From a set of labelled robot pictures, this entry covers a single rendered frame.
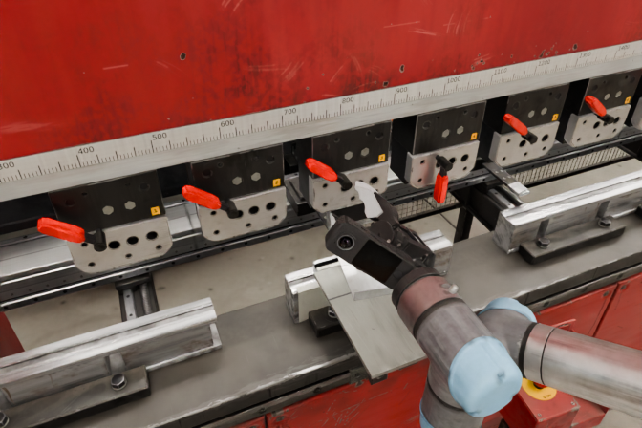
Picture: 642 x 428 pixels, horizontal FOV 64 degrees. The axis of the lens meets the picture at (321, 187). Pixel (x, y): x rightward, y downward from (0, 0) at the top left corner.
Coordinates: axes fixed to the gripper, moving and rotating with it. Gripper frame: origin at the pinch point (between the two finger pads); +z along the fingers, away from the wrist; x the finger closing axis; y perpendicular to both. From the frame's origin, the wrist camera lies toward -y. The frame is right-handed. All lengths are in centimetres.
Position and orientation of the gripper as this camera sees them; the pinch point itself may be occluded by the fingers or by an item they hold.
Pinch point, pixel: (344, 201)
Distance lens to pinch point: 79.6
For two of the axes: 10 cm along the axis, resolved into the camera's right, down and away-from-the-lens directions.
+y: 7.1, 3.5, 6.1
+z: -3.8, -5.4, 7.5
